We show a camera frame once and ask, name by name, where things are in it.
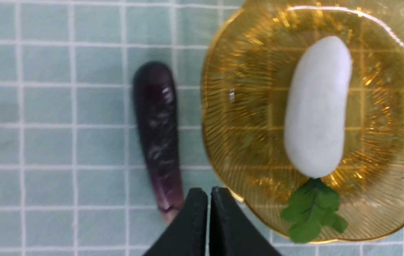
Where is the white radish with leaves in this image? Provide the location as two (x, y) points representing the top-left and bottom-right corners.
(280, 36), (352, 244)

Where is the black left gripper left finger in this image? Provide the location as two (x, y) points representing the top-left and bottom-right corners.
(144, 188), (208, 256)

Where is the green checkered tablecloth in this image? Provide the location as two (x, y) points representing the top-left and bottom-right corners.
(0, 0), (404, 256)

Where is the amber glass plate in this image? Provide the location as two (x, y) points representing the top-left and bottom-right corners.
(201, 0), (404, 243)

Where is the purple eggplant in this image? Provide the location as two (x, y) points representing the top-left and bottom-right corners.
(133, 61), (184, 224)

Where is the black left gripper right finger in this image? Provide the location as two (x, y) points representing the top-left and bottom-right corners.
(209, 187), (281, 256)

